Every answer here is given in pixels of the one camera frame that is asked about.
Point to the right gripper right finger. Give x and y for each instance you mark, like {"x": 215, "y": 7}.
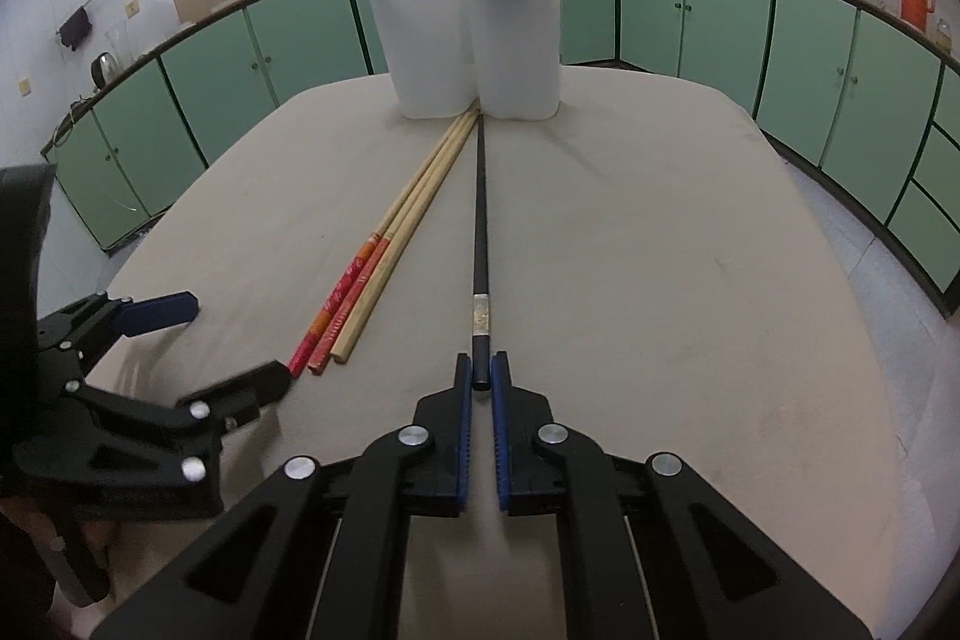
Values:
{"x": 545, "y": 468}

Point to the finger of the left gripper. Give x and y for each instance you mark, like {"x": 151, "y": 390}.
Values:
{"x": 100, "y": 314}
{"x": 232, "y": 403}

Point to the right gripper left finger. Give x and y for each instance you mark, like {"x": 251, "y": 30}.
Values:
{"x": 421, "y": 469}

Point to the red orange bamboo chopstick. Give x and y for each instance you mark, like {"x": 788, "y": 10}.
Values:
{"x": 309, "y": 342}

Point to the plain bamboo chopstick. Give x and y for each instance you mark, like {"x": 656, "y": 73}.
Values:
{"x": 405, "y": 242}

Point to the green kitchen cabinets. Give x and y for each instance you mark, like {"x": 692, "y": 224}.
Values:
{"x": 859, "y": 101}

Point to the left hand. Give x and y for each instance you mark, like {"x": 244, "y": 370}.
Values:
{"x": 25, "y": 530}

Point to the steel kettle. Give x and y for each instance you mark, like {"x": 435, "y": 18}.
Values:
{"x": 104, "y": 69}

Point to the black hanging cloth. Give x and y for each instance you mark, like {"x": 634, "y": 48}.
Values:
{"x": 74, "y": 32}

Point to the white left utensil holder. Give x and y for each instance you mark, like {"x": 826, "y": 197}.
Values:
{"x": 428, "y": 54}

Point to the white utensil holder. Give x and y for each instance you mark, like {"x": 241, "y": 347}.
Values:
{"x": 516, "y": 50}
{"x": 428, "y": 54}

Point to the white right utensil holder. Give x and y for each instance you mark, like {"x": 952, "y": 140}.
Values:
{"x": 516, "y": 50}

